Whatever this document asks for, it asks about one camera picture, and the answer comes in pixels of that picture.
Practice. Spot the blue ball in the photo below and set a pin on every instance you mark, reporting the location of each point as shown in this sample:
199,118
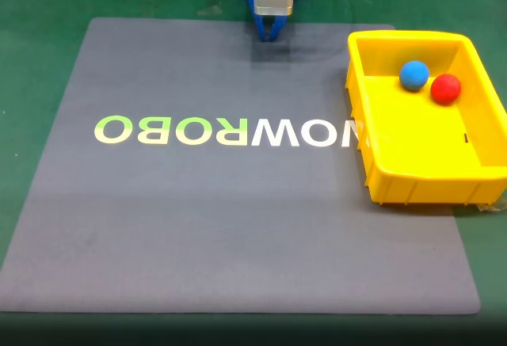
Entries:
414,75

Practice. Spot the clear plastic wrapper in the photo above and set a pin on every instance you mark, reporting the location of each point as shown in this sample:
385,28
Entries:
491,207

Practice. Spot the yellow plastic bin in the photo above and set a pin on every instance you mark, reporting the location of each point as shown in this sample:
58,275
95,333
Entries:
428,144

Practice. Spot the red ball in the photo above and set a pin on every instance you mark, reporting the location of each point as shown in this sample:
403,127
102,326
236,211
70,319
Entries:
445,88

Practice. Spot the grey mat with lettering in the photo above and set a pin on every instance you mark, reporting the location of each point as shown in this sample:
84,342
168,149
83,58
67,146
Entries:
198,223

